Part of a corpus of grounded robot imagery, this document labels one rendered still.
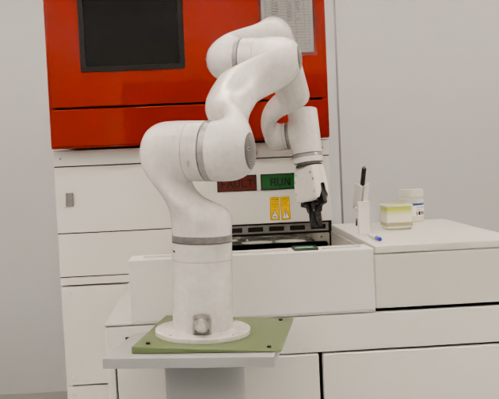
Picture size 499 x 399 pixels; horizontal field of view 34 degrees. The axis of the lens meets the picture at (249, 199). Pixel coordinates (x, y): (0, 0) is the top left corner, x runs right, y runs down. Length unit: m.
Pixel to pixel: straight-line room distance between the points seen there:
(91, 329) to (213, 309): 0.97
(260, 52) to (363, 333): 0.67
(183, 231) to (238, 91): 0.33
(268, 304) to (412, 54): 2.43
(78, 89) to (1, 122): 1.64
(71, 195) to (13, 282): 1.64
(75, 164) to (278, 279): 0.86
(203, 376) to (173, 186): 0.37
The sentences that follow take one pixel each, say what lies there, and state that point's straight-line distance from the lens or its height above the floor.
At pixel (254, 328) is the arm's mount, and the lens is 1.72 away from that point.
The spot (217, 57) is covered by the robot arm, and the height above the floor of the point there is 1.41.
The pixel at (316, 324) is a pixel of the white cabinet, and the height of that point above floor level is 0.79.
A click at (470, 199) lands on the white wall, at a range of 4.16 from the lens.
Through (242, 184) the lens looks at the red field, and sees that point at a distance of 2.46.
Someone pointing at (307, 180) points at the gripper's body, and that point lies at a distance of 2.29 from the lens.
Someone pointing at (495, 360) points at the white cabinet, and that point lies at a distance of 2.01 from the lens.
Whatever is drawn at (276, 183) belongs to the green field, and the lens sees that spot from 2.47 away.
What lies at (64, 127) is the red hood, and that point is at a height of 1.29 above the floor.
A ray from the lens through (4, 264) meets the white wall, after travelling 4.08.
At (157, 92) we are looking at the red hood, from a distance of 2.42.
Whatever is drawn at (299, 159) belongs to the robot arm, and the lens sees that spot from 2.30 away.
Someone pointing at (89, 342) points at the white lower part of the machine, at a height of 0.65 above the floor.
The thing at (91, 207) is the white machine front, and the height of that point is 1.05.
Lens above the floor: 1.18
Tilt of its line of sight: 3 degrees down
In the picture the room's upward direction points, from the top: 3 degrees counter-clockwise
